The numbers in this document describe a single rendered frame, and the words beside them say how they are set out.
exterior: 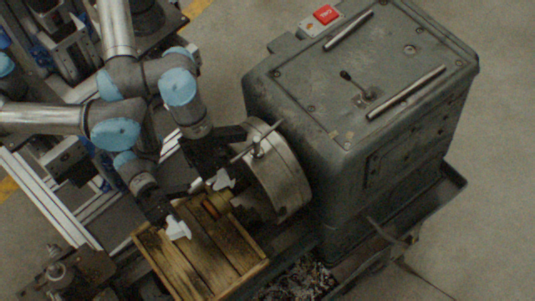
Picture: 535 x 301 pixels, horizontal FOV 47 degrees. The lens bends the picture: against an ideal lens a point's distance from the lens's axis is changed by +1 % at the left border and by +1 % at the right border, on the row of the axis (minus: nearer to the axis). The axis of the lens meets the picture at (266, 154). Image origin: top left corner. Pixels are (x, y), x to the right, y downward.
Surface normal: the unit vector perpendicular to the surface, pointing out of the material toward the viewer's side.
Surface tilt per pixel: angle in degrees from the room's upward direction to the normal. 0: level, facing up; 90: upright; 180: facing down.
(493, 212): 0
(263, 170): 26
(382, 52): 0
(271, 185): 44
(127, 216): 0
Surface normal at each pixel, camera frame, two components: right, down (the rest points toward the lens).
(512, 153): -0.07, -0.50
